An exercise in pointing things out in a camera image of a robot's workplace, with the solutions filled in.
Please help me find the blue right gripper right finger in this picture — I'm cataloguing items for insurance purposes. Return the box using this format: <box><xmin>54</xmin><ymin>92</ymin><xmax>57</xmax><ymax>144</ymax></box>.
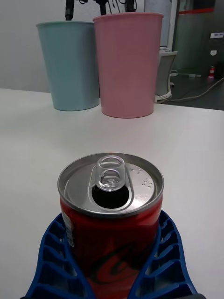
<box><xmin>128</xmin><ymin>210</ymin><xmax>204</xmax><ymax>299</ymax></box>

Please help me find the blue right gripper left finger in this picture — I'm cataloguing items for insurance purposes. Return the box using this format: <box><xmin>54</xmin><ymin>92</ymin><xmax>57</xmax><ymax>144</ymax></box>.
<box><xmin>20</xmin><ymin>211</ymin><xmax>94</xmax><ymax>299</ymax></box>

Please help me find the red drink can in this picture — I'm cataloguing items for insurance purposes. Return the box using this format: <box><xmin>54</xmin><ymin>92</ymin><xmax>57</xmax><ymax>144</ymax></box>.
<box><xmin>57</xmin><ymin>152</ymin><xmax>164</xmax><ymax>299</ymax></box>

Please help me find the pale blue plastic bin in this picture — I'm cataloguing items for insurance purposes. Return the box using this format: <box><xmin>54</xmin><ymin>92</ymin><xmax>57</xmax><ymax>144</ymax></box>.
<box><xmin>36</xmin><ymin>21</ymin><xmax>101</xmax><ymax>111</ymax></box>

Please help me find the pink plastic bin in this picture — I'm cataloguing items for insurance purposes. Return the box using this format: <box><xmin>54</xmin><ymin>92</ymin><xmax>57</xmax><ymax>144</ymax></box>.
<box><xmin>92</xmin><ymin>12</ymin><xmax>165</xmax><ymax>119</ymax></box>

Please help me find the black tripod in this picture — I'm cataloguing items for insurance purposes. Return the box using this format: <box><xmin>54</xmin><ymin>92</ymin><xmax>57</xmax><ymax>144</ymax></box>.
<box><xmin>64</xmin><ymin>0</ymin><xmax>137</xmax><ymax>21</ymax></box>

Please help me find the beige floor cable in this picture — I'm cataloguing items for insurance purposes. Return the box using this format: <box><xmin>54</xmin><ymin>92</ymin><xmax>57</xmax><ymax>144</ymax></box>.
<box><xmin>161</xmin><ymin>78</ymin><xmax>224</xmax><ymax>101</ymax></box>

